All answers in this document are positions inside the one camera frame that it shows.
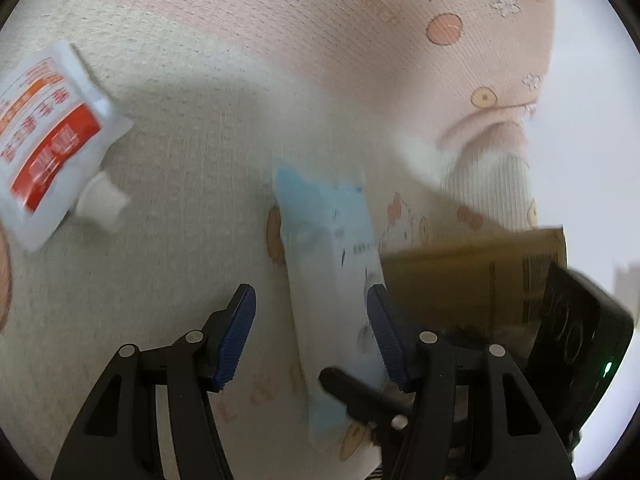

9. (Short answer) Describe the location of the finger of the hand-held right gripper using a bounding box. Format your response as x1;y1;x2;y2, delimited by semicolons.
318;366;418;456

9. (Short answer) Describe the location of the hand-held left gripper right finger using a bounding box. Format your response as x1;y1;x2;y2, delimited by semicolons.
366;283;576;480

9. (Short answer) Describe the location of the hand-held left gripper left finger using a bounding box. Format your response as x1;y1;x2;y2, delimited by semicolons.
51;283;257;480

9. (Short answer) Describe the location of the cardboard box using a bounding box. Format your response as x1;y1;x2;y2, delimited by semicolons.
380;227;568;356

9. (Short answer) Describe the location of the blue white tissue pack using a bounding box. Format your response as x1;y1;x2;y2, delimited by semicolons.
272;167;401;453

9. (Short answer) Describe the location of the white pouch with red label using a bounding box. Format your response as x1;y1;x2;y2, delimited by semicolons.
0;40;135;253

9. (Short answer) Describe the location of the pink cat-print blanket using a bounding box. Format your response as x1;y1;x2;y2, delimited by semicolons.
0;0;571;480

